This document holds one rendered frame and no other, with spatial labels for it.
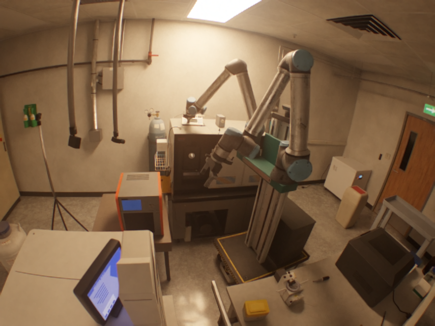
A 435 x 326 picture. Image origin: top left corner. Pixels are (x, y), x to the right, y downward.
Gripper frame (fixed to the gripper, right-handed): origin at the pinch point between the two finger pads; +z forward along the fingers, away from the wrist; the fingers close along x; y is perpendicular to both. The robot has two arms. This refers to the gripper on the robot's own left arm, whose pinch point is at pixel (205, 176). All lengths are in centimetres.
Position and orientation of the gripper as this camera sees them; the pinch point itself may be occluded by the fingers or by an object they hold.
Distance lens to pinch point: 125.0
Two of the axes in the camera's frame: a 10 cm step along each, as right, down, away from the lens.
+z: -5.1, 7.8, 3.6
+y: -8.3, -3.4, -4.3
